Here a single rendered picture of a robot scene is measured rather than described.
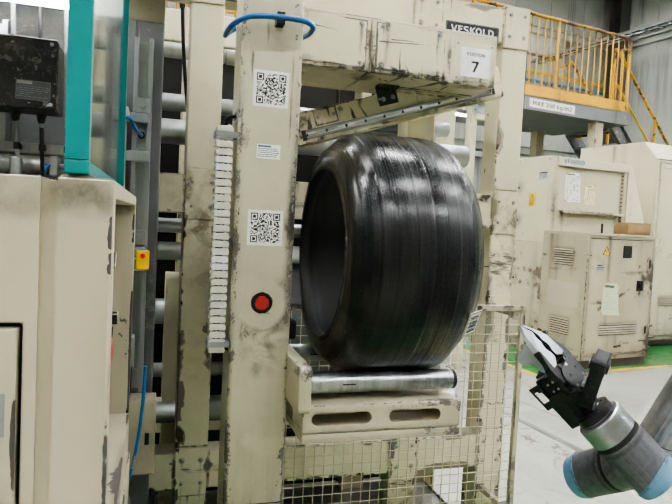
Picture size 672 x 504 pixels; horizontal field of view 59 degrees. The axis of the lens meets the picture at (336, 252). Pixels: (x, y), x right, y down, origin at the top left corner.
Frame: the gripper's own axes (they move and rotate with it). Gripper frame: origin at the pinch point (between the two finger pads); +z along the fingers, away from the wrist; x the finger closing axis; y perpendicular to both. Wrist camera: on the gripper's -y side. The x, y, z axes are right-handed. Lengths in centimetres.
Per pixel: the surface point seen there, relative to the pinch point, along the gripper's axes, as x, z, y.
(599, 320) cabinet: 418, -121, 212
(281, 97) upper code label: 1, 68, 5
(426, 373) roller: 0.0, 4.7, 27.0
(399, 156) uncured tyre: 8.3, 42.2, -1.1
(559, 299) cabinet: 421, -86, 228
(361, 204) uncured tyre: -5.0, 39.3, 4.6
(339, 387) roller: -15.9, 15.7, 33.3
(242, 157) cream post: -9, 64, 15
